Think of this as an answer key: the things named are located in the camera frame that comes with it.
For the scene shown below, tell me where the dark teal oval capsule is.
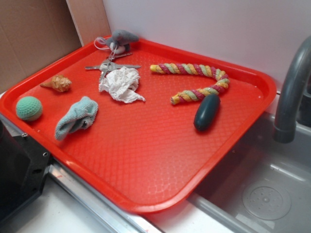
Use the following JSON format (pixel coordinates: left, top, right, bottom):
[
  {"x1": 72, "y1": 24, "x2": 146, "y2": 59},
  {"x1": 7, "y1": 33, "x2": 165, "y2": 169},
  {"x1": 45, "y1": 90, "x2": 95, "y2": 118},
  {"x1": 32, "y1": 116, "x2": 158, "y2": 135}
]
[{"x1": 193, "y1": 94, "x2": 221, "y2": 132}]

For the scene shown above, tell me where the grey toy sink basin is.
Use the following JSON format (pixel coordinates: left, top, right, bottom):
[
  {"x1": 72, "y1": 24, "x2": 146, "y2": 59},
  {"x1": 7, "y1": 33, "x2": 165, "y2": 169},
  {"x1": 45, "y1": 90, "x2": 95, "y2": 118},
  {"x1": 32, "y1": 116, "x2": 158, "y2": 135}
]
[{"x1": 145, "y1": 91, "x2": 311, "y2": 233}]

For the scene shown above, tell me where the red plastic tray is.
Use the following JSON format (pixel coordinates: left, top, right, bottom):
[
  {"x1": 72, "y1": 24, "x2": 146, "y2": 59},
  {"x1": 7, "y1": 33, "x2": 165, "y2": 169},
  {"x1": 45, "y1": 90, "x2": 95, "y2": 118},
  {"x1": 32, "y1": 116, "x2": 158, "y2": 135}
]
[{"x1": 0, "y1": 39, "x2": 276, "y2": 214}]

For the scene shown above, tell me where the light blue cloth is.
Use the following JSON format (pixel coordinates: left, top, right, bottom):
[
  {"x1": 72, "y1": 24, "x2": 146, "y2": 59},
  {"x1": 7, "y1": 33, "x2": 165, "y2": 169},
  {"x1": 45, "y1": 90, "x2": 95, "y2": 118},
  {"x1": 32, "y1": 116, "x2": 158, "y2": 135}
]
[{"x1": 54, "y1": 97, "x2": 99, "y2": 141}]

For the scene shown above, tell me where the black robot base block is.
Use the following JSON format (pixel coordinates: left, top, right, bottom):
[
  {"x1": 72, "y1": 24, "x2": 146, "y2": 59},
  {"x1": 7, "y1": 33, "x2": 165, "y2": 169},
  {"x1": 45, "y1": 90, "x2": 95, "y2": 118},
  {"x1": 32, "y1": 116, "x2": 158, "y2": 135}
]
[{"x1": 0, "y1": 123, "x2": 51, "y2": 224}]

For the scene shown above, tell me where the crumpled white tissue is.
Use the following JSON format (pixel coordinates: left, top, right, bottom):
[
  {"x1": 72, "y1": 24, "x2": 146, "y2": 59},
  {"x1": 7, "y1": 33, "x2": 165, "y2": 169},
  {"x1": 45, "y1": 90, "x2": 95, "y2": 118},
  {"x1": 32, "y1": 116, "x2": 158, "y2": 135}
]
[{"x1": 99, "y1": 67, "x2": 146, "y2": 103}]

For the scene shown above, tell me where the multicolour twisted rope toy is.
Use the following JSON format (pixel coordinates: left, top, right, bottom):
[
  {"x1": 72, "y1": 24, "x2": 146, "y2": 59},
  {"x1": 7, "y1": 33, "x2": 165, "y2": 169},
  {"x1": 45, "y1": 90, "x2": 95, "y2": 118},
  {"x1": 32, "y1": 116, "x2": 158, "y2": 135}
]
[{"x1": 150, "y1": 63, "x2": 230, "y2": 105}]

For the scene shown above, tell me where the green golf ball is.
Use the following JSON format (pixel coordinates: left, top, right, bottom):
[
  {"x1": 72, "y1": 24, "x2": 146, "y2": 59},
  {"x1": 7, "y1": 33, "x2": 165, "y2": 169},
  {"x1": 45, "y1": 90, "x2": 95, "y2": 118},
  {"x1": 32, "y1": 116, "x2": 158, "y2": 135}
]
[{"x1": 16, "y1": 96, "x2": 43, "y2": 121}]

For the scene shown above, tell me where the tan spiral seashell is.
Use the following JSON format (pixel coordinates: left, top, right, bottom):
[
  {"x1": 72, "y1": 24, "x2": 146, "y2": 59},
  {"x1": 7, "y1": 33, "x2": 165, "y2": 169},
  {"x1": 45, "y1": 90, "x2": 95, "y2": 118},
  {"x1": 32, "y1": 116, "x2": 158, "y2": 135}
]
[{"x1": 40, "y1": 75, "x2": 72, "y2": 92}]

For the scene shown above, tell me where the brown cardboard panel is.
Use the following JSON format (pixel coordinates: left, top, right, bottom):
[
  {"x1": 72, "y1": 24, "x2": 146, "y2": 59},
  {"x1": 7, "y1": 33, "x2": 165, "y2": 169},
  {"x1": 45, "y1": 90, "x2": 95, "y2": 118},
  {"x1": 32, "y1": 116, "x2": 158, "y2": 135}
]
[{"x1": 0, "y1": 0, "x2": 110, "y2": 93}]

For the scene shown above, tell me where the silver keys bunch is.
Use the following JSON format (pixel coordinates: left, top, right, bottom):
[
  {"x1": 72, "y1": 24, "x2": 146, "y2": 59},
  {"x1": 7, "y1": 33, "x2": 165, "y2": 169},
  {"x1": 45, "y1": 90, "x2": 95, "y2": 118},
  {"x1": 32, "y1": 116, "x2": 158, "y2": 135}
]
[{"x1": 85, "y1": 52, "x2": 141, "y2": 82}]

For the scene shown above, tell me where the grey plush keychain toy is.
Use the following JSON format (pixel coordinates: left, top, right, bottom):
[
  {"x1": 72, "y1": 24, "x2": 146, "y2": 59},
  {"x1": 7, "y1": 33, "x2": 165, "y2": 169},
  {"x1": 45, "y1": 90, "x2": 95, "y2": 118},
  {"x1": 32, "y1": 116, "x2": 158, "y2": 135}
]
[{"x1": 93, "y1": 30, "x2": 139, "y2": 55}]

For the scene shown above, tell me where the grey toy faucet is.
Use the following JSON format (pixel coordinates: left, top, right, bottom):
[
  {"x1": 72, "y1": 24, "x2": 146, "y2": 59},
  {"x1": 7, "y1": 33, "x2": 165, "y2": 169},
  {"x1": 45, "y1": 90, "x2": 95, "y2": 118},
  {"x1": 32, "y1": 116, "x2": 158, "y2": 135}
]
[{"x1": 273, "y1": 37, "x2": 311, "y2": 143}]

